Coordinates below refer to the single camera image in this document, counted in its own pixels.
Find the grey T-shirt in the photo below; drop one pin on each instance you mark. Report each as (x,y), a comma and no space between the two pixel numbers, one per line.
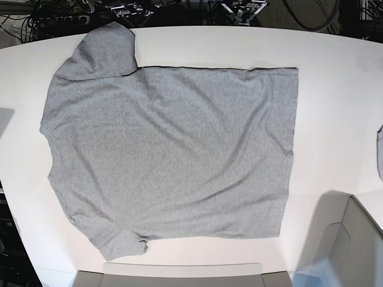
(142,154)

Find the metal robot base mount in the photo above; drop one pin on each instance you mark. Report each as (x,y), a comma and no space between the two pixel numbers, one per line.
(244,13)

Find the grey cloth at right edge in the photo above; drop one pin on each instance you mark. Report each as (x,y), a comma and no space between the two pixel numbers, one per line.
(379,147)

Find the grey bin at right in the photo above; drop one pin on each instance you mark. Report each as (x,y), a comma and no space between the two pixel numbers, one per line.
(343,246)

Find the black power strip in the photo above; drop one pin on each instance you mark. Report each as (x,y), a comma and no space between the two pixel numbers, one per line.
(80,20)

